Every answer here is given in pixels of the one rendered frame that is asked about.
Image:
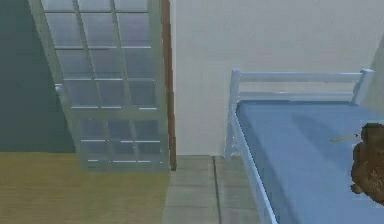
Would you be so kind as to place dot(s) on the white glass-paned room door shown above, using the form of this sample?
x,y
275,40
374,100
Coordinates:
x,y
110,86

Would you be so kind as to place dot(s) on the white bed with blue mattress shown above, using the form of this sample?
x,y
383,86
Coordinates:
x,y
300,150

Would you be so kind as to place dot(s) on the tan pencil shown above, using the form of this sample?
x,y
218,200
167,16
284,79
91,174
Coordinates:
x,y
343,137

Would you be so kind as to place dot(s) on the brown teddy bear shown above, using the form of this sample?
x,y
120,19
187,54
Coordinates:
x,y
369,163

